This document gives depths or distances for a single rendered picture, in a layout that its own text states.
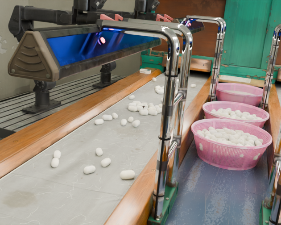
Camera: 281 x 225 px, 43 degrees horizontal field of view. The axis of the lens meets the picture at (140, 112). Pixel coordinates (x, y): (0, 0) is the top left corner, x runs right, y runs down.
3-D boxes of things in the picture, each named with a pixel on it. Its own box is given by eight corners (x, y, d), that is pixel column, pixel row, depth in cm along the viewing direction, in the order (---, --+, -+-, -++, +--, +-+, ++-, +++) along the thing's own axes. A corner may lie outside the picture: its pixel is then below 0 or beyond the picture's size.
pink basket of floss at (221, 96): (233, 114, 171) (236, 96, 168) (202, 100, 193) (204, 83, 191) (274, 111, 182) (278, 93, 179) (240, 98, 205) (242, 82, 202)
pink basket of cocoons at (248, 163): (181, 164, 113) (184, 136, 110) (194, 137, 137) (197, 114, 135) (268, 182, 106) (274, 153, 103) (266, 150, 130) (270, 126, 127)
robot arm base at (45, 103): (61, 87, 166) (49, 85, 168) (34, 96, 148) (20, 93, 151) (61, 103, 168) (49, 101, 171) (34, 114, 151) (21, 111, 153)
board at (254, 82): (211, 80, 202) (211, 78, 202) (214, 76, 216) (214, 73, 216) (271, 88, 194) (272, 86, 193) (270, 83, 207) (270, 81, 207)
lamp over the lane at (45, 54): (6, 76, 52) (4, 26, 50) (136, 42, 109) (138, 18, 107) (53, 83, 50) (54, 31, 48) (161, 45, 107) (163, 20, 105)
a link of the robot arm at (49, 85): (58, 85, 158) (28, 17, 156) (49, 88, 152) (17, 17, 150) (48, 89, 161) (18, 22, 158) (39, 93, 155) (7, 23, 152)
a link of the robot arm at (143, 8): (151, 0, 195) (131, -2, 199) (145, 0, 187) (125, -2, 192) (149, 22, 198) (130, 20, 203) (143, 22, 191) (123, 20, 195)
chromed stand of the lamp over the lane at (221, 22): (171, 110, 170) (182, 14, 157) (179, 100, 189) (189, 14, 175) (211, 116, 165) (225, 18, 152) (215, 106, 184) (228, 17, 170)
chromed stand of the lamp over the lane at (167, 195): (79, 218, 81) (84, 18, 68) (111, 180, 100) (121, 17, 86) (158, 239, 76) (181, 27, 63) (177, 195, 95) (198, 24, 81)
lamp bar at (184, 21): (163, 35, 141) (165, 17, 139) (190, 28, 198) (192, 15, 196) (183, 37, 139) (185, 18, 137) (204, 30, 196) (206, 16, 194)
